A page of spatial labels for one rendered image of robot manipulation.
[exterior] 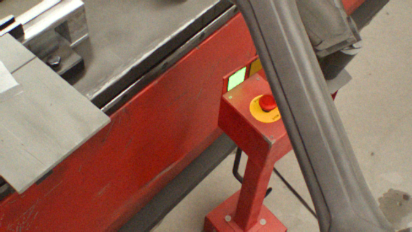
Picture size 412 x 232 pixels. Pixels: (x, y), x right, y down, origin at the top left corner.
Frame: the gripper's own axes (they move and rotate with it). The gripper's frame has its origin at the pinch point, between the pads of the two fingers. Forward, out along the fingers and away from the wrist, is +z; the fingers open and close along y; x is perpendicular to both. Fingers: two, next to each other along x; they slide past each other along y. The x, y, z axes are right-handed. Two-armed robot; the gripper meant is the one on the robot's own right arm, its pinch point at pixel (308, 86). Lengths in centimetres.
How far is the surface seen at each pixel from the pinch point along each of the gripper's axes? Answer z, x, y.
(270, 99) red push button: -0.3, 9.4, 2.6
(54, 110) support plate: -16, 50, 19
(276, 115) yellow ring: 1.8, 9.6, -0.7
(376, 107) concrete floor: 80, -71, -11
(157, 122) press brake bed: 24.7, 23.3, 17.9
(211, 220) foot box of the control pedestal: 69, 14, -7
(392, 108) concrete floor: 79, -75, -15
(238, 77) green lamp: 1.3, 11.1, 10.6
